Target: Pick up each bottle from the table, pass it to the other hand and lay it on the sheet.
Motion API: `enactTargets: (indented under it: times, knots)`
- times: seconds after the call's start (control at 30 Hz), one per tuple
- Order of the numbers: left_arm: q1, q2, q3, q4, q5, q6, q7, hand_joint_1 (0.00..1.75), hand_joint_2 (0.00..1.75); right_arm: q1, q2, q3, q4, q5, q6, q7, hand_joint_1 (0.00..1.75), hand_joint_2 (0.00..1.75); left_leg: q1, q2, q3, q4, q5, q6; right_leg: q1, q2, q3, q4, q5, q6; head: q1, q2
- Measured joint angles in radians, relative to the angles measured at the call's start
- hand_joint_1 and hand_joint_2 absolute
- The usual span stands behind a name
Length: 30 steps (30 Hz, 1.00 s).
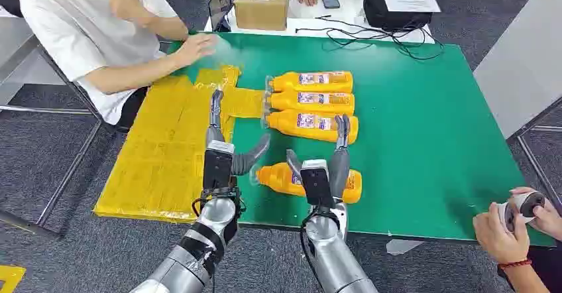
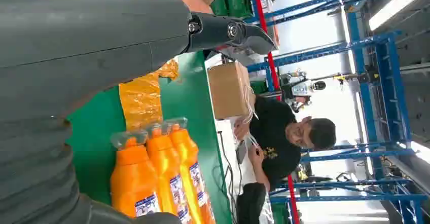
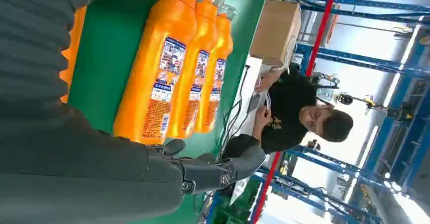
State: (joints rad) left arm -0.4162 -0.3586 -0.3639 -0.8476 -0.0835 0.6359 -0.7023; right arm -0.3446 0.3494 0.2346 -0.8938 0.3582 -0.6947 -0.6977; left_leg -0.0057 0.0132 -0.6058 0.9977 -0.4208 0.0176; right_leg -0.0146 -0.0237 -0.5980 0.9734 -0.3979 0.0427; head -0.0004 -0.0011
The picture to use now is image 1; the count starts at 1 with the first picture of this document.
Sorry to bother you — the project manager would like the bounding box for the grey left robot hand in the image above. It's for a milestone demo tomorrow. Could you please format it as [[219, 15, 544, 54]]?
[[206, 89, 271, 177]]

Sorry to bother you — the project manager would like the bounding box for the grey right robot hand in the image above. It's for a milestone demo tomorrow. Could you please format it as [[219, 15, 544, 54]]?
[[286, 114, 351, 200]]

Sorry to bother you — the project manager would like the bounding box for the orange drink bottle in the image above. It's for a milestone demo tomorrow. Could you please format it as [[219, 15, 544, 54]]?
[[256, 162, 364, 205], [263, 109, 360, 145], [266, 90, 356, 116], [268, 70, 354, 94]]

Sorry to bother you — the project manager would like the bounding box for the yellow plastic sheet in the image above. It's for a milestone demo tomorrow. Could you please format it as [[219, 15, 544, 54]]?
[[93, 64, 267, 224]]

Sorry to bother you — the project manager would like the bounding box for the green table mat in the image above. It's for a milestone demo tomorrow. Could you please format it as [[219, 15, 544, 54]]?
[[168, 32, 556, 248]]

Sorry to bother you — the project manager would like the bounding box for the dark laptop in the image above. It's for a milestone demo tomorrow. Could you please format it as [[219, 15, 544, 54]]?
[[207, 0, 235, 33]]

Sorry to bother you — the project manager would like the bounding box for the brown cardboard box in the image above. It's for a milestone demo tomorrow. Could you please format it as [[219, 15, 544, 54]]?
[[233, 0, 292, 32]]

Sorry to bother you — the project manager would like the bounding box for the white table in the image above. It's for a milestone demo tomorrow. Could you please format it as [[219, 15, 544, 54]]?
[[203, 0, 436, 44]]

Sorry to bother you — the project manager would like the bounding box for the black bag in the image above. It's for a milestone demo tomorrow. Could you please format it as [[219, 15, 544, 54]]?
[[363, 0, 434, 32]]

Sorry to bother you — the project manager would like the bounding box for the grey table with metal legs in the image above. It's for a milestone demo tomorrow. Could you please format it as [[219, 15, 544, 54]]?
[[473, 0, 562, 215]]

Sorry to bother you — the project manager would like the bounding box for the yellow floor sticker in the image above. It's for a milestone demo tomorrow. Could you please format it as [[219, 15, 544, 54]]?
[[0, 264, 27, 293]]

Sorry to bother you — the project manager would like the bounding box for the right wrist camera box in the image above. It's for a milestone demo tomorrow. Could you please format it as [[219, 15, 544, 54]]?
[[300, 159, 335, 209]]

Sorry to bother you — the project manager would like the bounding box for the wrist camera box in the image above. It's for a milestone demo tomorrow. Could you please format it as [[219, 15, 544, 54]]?
[[202, 140, 236, 192], [300, 159, 335, 209]]

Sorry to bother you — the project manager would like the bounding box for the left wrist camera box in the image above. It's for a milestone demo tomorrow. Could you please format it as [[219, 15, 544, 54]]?
[[202, 140, 236, 192]]

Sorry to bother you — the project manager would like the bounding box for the black cable tangle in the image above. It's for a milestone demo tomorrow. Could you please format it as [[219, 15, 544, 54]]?
[[294, 15, 445, 62]]

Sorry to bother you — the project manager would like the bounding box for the red bead bracelet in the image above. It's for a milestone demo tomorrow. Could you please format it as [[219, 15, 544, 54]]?
[[498, 258, 533, 271]]

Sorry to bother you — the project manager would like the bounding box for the grey bench with metal frame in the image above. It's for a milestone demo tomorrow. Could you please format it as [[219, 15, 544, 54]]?
[[0, 9, 105, 242]]

